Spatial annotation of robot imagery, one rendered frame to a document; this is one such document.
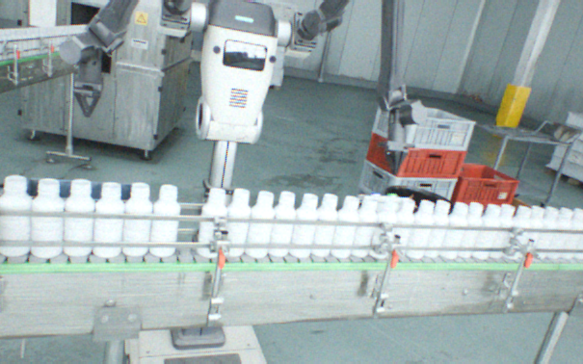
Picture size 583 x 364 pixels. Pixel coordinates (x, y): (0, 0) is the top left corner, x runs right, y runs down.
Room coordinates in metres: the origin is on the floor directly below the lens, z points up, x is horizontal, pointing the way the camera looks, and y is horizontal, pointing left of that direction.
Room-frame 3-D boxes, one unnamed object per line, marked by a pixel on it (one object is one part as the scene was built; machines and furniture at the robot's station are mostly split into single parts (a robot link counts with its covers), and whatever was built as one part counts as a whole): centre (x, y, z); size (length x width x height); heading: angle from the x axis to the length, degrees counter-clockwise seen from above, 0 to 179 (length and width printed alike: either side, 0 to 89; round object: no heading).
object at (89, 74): (1.35, 0.61, 1.32); 0.10 x 0.07 x 0.07; 20
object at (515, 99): (10.53, -4.15, 0.55); 0.40 x 0.40 x 1.10; 23
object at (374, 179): (3.62, -0.86, 0.55); 0.61 x 0.41 x 0.22; 120
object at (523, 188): (5.55, -2.42, 0.49); 1.05 x 0.55 x 0.99; 113
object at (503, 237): (1.42, -0.65, 1.08); 0.06 x 0.06 x 0.17
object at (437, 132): (3.62, -0.85, 1.00); 0.61 x 0.41 x 0.22; 120
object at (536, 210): (1.46, -0.76, 1.08); 0.06 x 0.06 x 0.17
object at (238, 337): (1.72, 0.27, 0.24); 0.68 x 0.53 x 0.41; 23
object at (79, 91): (1.33, 0.61, 1.25); 0.07 x 0.07 x 0.09; 20
